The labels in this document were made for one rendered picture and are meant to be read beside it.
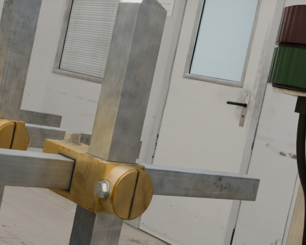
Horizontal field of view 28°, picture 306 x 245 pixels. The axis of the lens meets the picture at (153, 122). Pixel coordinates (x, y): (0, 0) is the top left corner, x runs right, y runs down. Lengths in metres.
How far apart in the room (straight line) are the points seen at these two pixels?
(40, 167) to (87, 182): 0.05
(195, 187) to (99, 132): 0.18
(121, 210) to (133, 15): 0.18
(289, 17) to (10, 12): 0.49
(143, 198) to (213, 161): 3.54
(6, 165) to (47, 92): 5.33
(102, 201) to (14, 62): 0.28
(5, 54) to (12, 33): 0.03
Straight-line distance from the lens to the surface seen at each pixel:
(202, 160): 4.19
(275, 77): 0.38
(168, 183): 0.70
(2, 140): 0.77
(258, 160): 3.86
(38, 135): 0.88
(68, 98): 5.57
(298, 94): 0.37
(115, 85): 0.59
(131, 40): 0.58
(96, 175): 0.58
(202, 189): 0.74
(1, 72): 0.79
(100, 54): 5.34
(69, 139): 0.66
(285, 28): 0.38
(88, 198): 0.59
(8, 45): 0.79
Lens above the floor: 1.05
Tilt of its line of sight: 3 degrees down
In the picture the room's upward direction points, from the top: 12 degrees clockwise
